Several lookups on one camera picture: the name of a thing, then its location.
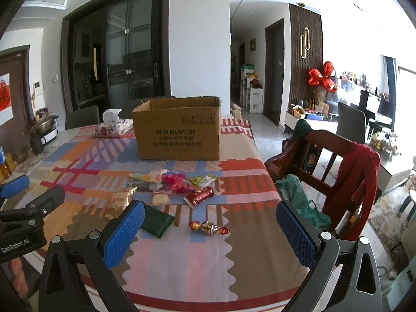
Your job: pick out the silver electric cooking pot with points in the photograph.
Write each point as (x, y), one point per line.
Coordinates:
(45, 129)

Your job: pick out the red foil balloon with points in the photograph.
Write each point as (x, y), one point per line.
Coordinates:
(315, 77)

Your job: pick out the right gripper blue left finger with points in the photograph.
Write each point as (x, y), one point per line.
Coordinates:
(61, 285)

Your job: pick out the white pastry snack packet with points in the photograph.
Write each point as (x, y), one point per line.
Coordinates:
(154, 176)

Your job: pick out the dark wooden chair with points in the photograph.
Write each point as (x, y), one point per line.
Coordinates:
(315, 159)

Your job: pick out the red snack packet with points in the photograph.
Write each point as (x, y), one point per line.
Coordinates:
(196, 198)

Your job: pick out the grey dining chair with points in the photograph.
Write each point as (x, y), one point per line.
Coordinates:
(82, 117)

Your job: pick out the floral tissue box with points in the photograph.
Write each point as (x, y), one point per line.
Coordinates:
(113, 125)

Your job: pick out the brown cardboard box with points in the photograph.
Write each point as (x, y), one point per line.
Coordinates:
(179, 129)

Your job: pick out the green yellow snack packet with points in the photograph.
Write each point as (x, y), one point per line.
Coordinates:
(201, 182)

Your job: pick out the green cloth on chair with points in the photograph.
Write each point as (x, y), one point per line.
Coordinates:
(292, 191)

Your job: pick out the black mug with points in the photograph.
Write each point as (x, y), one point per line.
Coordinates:
(37, 145)

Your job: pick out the red gold wrapped candy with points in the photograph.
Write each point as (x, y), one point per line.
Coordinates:
(208, 228)

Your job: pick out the pink hawthorn snack packet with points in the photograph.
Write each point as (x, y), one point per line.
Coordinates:
(177, 183)

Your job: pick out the beige snack packet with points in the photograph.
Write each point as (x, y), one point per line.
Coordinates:
(119, 202)

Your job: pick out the dark green pouch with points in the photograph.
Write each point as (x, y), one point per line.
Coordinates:
(156, 222)

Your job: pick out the yellow cracker snack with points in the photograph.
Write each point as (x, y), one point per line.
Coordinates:
(160, 198)

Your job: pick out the red garment on chair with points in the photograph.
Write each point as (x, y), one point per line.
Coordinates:
(355, 185)

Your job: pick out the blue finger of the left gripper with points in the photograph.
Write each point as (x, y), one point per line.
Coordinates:
(38, 208)
(14, 187)

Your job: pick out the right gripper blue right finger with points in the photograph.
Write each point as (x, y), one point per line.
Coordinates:
(358, 287)

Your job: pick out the colourful patterned tablecloth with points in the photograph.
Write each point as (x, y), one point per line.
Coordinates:
(222, 249)

